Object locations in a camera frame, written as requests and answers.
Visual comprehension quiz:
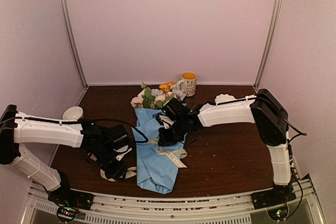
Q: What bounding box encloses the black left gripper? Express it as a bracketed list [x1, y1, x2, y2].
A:
[94, 144, 128, 181]

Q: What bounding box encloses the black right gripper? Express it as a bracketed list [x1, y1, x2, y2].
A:
[158, 119, 187, 146]

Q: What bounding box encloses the cream printed ribbon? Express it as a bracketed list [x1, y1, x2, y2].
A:
[99, 136, 188, 183]

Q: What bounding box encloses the white flower stem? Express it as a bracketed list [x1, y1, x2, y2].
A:
[154, 94, 174, 110]

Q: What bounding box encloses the orange flower stem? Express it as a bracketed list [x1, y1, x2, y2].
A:
[159, 81, 175, 93]

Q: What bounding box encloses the blue wrapping paper sheet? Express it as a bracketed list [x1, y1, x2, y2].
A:
[133, 109, 187, 194]

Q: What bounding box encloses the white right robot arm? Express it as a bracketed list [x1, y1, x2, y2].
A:
[158, 89, 292, 204]

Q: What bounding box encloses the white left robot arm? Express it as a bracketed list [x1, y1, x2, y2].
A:
[1, 104, 127, 205]

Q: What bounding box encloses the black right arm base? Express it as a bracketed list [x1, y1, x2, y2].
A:
[251, 182, 296, 209]

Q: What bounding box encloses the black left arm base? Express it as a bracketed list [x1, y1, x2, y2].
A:
[48, 172, 94, 210]

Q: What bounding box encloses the white mug yellow inside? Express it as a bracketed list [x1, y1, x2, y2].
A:
[176, 72, 197, 97]

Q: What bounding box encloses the white scalloped bowl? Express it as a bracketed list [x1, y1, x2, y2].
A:
[215, 94, 237, 105]

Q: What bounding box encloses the small patterned cup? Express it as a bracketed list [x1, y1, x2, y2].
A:
[62, 106, 84, 121]

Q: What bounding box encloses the left circuit board with LEDs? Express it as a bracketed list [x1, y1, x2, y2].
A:
[56, 206, 79, 222]

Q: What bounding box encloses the circuit board with leds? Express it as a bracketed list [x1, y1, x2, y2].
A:
[267, 208, 288, 221]
[56, 206, 79, 222]

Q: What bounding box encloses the right circuit board with LEDs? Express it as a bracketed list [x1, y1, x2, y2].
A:
[267, 208, 288, 221]

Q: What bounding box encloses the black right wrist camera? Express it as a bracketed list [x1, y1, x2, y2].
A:
[155, 98, 191, 129]

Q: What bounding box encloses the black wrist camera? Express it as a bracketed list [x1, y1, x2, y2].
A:
[155, 98, 191, 129]
[104, 124, 132, 161]

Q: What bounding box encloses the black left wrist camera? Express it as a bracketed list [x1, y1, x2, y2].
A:
[104, 124, 132, 161]

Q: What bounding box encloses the aluminium front rail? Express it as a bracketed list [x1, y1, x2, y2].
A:
[19, 179, 326, 223]

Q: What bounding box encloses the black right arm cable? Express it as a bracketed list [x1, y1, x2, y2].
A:
[278, 113, 308, 162]

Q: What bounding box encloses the right aluminium frame post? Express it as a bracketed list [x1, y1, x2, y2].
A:
[253, 0, 283, 92]

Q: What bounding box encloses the aluminium frame post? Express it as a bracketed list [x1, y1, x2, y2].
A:
[253, 0, 283, 92]
[60, 0, 88, 89]

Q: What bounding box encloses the left aluminium frame post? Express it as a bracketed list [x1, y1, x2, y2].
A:
[60, 0, 88, 89]

